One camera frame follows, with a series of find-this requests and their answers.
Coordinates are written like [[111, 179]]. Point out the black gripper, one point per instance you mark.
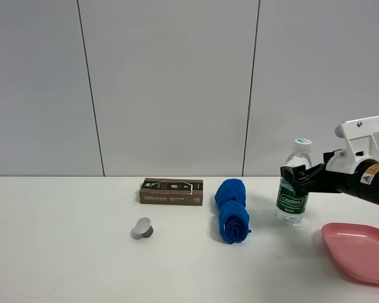
[[317, 179]]

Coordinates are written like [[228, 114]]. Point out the clear green-label water bottle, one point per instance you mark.
[[290, 207]]

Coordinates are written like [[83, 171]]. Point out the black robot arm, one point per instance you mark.
[[363, 183]]

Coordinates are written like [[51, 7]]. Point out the rolled blue cloth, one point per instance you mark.
[[233, 218]]

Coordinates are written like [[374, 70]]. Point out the pink plastic plate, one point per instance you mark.
[[354, 248]]

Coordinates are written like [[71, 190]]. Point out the brown coffee capsule box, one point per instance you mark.
[[165, 191]]

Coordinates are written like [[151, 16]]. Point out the grey coffee capsule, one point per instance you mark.
[[143, 228]]

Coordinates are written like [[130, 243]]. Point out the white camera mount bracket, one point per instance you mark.
[[360, 145]]

